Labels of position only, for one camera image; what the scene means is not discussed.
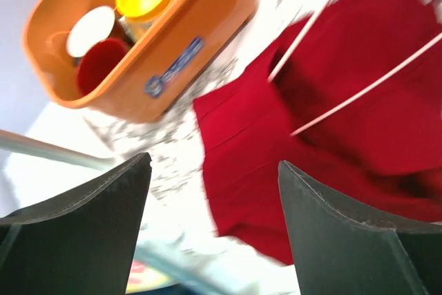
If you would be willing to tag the red skirt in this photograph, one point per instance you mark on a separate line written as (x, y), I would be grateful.
(339, 110)

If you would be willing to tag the white clothes rack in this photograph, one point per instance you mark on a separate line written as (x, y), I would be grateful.
(16, 143)

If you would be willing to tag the orange plastic basin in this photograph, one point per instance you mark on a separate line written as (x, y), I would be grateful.
(156, 70)

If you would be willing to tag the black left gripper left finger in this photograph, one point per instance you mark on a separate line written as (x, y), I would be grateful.
(81, 241)

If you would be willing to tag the floral cloth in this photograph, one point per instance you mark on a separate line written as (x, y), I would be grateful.
(144, 278)

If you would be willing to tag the clear blue plastic bin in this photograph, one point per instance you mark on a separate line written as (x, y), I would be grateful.
(177, 273)

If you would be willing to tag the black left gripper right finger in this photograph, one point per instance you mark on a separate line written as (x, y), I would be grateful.
(343, 246)

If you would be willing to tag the red cup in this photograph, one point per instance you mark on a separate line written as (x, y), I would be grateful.
(98, 62)

